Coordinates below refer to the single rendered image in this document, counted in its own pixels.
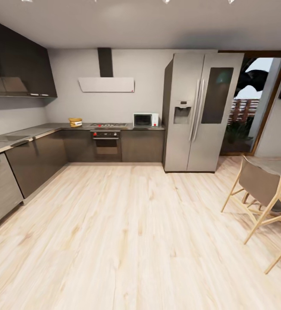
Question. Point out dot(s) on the oven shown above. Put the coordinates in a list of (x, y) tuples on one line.
[(106, 143)]

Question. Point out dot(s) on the range hood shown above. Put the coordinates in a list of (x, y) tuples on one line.
[(106, 82)]

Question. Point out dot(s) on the fridge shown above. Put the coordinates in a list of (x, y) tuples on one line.
[(198, 93)]

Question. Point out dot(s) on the breakfast table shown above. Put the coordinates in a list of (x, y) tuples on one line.
[(272, 166)]

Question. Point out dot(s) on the fixed window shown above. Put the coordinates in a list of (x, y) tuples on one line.
[(257, 85)]

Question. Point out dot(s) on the microwave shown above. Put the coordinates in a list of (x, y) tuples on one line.
[(146, 118)]

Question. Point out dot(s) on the popcorn bag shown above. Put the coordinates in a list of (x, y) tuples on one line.
[(75, 122)]

